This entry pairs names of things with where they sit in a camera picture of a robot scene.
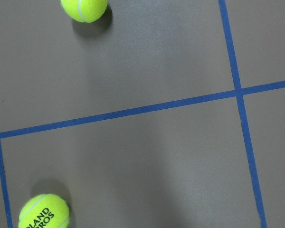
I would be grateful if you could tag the yellow Roland Garros tennis ball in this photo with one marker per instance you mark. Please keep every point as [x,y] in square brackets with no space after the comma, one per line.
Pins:
[44,211]

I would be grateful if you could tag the yellow tennis ball near edge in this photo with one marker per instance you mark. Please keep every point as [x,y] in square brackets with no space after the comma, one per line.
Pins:
[84,11]

